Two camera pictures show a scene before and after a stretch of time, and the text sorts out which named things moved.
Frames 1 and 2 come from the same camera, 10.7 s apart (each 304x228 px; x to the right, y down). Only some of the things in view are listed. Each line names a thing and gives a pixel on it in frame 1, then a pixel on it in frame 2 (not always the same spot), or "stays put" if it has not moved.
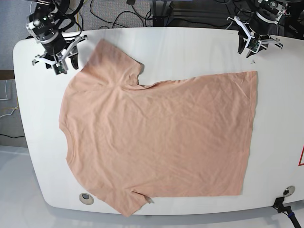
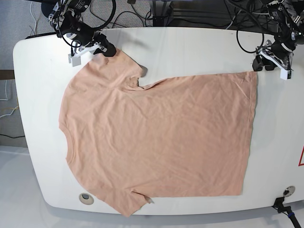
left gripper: [253, 43] to [279, 53]
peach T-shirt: [190, 137] stays put
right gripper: [59, 57] to [104, 46]
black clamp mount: [279, 204] stays put
